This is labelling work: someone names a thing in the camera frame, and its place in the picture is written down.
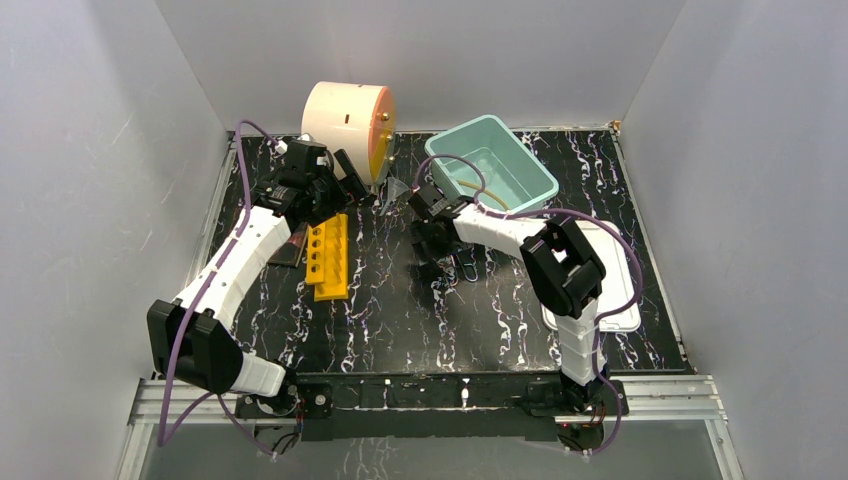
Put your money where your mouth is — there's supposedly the yellow test tube rack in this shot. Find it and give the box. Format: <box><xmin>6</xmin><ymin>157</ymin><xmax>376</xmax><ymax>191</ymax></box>
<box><xmin>305</xmin><ymin>213</ymin><xmax>349</xmax><ymax>301</ymax></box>

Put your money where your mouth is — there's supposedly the tan rubber tubing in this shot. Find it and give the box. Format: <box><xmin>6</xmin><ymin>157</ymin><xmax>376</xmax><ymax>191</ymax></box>
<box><xmin>456</xmin><ymin>180</ymin><xmax>510</xmax><ymax>212</ymax></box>

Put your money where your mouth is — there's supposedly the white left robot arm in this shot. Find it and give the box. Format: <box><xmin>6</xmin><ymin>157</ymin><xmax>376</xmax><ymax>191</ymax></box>
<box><xmin>147</xmin><ymin>139</ymin><xmax>370</xmax><ymax>416</ymax></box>

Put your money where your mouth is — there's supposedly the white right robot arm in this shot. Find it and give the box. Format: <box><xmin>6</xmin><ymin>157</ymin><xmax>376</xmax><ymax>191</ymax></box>
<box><xmin>408</xmin><ymin>185</ymin><xmax>606</xmax><ymax>414</ymax></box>

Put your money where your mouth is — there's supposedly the clear plastic funnel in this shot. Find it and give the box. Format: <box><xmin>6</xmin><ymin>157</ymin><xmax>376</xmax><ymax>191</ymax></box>
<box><xmin>379</xmin><ymin>176</ymin><xmax>410</xmax><ymax>216</ymax></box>

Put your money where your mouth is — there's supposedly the white cylindrical drum device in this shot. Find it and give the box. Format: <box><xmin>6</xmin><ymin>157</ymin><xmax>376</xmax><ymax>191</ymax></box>
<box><xmin>300</xmin><ymin>81</ymin><xmax>397</xmax><ymax>189</ymax></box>

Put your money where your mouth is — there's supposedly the teal plastic bin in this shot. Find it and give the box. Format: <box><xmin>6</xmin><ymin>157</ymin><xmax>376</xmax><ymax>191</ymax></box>
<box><xmin>425</xmin><ymin>115</ymin><xmax>559</xmax><ymax>213</ymax></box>

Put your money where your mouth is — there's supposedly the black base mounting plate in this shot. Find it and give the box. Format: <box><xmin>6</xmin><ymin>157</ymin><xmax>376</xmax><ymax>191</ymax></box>
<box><xmin>291</xmin><ymin>370</ymin><xmax>584</xmax><ymax>444</ymax></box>

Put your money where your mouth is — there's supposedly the white bin lid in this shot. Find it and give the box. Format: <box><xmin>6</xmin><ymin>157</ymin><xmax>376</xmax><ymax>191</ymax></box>
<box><xmin>577</xmin><ymin>220</ymin><xmax>642</xmax><ymax>333</ymax></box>

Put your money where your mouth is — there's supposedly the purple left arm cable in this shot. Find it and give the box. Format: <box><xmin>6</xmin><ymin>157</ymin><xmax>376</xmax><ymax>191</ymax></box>
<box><xmin>156</xmin><ymin>119</ymin><xmax>293</xmax><ymax>458</ymax></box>

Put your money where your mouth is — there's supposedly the aluminium frame rail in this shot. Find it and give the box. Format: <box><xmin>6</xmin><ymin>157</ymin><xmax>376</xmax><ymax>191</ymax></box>
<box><xmin>128</xmin><ymin>375</ymin><xmax>728</xmax><ymax>425</ymax></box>

